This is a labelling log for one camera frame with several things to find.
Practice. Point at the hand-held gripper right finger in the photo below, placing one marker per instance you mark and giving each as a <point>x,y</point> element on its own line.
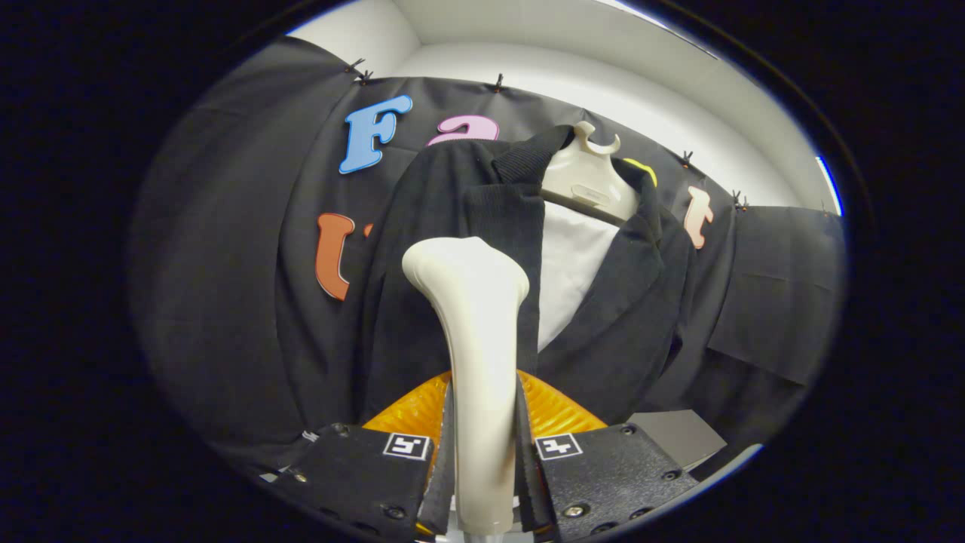
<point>528,490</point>

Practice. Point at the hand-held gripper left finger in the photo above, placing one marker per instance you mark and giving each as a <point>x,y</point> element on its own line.
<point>445,490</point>

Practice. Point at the white garment steamer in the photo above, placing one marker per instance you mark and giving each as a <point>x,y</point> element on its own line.
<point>475,339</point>

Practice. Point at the black jacket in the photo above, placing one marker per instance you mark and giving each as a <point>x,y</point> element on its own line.
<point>618,317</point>

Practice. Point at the beige cabinet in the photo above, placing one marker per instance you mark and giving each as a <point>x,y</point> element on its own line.
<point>678,437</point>

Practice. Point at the white padded hanger board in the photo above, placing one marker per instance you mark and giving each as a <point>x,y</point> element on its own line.
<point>573,271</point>

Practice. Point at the black backdrop cloth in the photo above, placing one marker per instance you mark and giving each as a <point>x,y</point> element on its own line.
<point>226,302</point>

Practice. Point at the cream plastic hanger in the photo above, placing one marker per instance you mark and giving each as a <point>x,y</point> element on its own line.
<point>588,181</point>

